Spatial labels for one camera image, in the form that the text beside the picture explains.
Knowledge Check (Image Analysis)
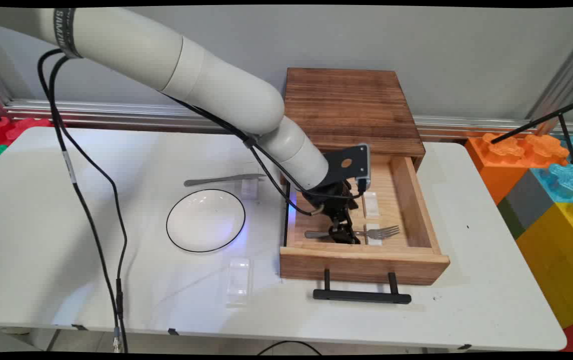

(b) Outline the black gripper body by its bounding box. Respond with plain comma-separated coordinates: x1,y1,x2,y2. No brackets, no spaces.
308,179,361,222

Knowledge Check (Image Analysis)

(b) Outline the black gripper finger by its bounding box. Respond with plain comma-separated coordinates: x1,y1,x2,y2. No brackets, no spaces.
344,212,363,246
327,215,350,244

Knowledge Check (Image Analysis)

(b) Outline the silver metal fork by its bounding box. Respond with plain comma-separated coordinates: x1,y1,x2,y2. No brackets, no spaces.
304,225,401,241

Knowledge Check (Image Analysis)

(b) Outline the silver metal knife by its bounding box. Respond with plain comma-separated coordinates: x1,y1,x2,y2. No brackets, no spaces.
184,173,267,187

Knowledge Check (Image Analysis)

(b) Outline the white ceramic cutlery rest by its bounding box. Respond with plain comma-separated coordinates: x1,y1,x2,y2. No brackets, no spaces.
362,191,381,220
364,223,384,246
240,172,261,200

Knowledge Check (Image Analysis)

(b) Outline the light wooden drawer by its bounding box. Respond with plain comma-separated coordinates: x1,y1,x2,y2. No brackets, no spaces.
280,152,451,286

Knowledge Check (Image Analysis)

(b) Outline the dark wooden drawer cabinet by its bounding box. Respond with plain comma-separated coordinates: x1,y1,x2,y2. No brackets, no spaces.
280,68,426,185

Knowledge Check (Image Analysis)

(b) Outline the clear cutlery rest front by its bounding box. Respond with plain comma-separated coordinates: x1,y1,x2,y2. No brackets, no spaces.
225,257,252,307

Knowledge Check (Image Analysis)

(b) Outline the white plate with black rim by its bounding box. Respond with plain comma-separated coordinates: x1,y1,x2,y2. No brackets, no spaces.
166,189,246,253

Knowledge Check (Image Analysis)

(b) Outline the orange foam block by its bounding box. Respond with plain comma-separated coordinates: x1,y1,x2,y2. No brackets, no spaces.
464,132,570,206

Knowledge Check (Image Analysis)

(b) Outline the grey foam block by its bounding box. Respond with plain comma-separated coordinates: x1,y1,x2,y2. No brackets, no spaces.
497,170,557,241

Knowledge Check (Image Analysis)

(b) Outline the black tripod stand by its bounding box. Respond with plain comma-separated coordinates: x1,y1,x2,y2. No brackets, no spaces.
490,95,573,173

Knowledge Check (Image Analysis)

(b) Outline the blue foam block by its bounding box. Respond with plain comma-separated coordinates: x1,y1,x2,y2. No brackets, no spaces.
530,135,573,203

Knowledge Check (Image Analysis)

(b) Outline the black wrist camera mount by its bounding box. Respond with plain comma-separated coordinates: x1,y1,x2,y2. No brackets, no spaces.
322,144,371,194

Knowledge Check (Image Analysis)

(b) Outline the black drawer handle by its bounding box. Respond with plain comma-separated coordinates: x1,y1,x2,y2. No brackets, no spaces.
313,269,412,305

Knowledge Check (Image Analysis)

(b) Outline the black floor cable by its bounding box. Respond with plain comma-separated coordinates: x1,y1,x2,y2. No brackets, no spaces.
256,340,323,356

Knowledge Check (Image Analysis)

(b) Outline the plain black arm cable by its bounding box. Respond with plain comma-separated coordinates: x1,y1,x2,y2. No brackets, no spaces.
46,52,367,321

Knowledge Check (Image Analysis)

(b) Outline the horizontal aluminium wall rail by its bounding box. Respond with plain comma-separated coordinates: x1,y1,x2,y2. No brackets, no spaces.
4,98,573,140

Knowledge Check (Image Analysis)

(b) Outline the black cable with white label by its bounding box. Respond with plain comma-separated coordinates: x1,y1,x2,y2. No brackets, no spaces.
37,48,327,353

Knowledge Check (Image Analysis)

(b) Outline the black cable strap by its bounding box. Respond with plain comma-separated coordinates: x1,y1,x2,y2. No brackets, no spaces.
53,8,84,60

